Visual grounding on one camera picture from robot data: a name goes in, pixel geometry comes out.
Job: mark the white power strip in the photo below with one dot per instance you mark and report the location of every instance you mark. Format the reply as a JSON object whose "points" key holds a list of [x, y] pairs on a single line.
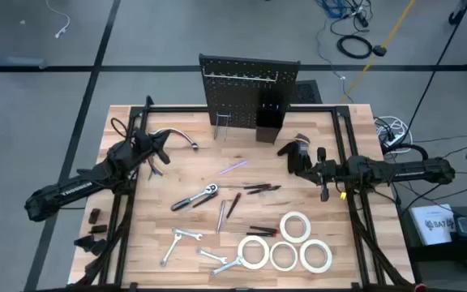
{"points": [[397, 140]]}

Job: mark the white printed booklet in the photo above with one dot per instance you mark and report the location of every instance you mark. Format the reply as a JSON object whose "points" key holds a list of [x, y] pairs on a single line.
{"points": [[432, 231]]}

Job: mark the black perforated plate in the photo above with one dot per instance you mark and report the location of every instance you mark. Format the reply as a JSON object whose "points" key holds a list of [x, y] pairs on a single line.
{"points": [[306, 93]]}

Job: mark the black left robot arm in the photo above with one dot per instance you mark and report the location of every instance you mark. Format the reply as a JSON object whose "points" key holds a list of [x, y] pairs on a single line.
{"points": [[75, 188]]}

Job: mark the small black block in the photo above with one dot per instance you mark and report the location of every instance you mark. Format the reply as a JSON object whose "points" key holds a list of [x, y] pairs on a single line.
{"points": [[94, 216], [97, 229]]}

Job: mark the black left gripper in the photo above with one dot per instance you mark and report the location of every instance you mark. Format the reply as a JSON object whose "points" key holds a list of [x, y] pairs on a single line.
{"points": [[146, 142]]}

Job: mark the silver pegboard hook rail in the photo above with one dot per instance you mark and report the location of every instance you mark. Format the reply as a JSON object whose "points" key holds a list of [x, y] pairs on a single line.
{"points": [[264, 78]]}

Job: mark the black pegboard tool bin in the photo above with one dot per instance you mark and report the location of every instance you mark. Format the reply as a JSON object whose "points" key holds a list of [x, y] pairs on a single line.
{"points": [[268, 136]]}

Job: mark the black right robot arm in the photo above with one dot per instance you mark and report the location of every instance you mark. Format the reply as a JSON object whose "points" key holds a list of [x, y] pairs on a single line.
{"points": [[412, 168]]}

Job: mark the black stand legs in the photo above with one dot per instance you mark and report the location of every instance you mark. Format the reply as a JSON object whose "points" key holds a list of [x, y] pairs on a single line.
{"points": [[455, 18]]}

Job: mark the black metal pegboard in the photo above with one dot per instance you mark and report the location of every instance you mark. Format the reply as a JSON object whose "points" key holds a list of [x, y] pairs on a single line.
{"points": [[225, 101]]}

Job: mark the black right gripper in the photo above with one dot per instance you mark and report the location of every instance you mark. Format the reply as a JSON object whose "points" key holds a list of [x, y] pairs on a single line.
{"points": [[328, 172]]}

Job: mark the black equipment cart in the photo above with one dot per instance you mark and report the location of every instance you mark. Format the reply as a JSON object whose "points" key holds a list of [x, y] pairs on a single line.
{"points": [[440, 253]]}

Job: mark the black metal table frame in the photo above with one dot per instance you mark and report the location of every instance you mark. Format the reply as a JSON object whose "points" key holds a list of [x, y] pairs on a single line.
{"points": [[168, 109]]}

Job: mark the silver ratchet wrench black grip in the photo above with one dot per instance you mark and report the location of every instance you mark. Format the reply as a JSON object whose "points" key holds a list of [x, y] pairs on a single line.
{"points": [[211, 189]]}

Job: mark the white masking tape roll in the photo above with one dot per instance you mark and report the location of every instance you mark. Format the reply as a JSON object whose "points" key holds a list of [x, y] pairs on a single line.
{"points": [[295, 214], [315, 269], [271, 256], [240, 252]]}

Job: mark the black power adapter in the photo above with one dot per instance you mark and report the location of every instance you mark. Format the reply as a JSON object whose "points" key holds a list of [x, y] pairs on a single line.
{"points": [[379, 50]]}

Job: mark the black bracket part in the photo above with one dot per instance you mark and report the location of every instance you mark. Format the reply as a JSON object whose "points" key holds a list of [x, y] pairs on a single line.
{"points": [[89, 245]]}

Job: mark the grey metal stand foot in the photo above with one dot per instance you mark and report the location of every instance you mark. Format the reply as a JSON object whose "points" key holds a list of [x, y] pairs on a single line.
{"points": [[18, 63]]}

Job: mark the large silver wrench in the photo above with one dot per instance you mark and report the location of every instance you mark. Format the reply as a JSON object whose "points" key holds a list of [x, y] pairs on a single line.
{"points": [[225, 267]]}

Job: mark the red clamp knob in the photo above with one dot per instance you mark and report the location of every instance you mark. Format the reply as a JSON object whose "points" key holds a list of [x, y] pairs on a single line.
{"points": [[420, 288]]}

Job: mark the black work glove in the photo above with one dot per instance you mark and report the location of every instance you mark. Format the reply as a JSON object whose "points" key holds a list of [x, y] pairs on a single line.
{"points": [[296, 152]]}

